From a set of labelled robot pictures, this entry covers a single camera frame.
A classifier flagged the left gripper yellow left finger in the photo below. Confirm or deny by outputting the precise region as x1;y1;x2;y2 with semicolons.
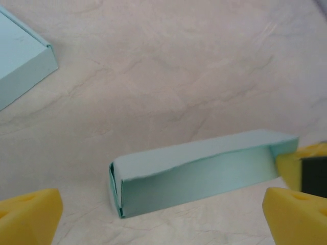
0;188;64;245

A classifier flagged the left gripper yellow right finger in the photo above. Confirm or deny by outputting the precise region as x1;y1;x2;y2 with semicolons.
262;187;327;245

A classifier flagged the light blue paper box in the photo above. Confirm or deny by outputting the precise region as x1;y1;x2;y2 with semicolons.
0;5;59;112
109;129;299;219

